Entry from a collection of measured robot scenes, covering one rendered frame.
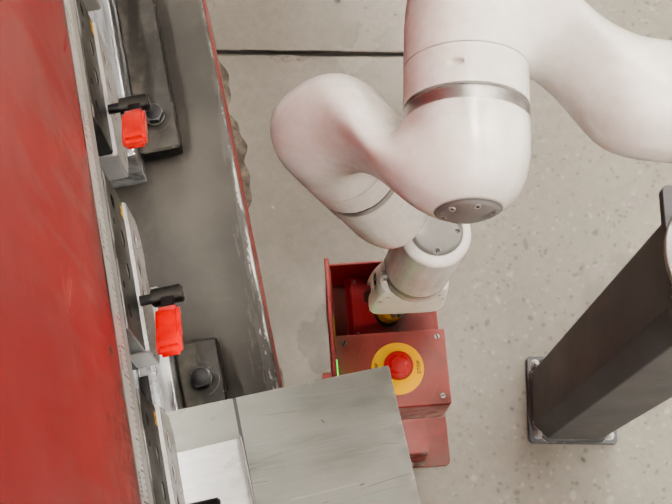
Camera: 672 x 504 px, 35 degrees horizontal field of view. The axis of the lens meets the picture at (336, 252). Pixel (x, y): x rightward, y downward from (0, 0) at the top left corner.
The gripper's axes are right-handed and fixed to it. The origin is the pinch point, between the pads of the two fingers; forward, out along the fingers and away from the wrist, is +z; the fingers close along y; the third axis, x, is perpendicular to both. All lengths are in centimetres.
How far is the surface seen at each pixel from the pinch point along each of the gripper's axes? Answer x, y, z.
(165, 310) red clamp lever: -13, -30, -51
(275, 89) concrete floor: 72, -11, 76
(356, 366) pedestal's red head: -9.1, -6.9, -2.4
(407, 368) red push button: -10.5, -0.5, -5.9
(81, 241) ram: -13, -34, -71
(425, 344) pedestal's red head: -6.8, 2.8, -3.2
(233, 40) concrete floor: 86, -20, 77
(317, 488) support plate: -27.1, -14.9, -23.8
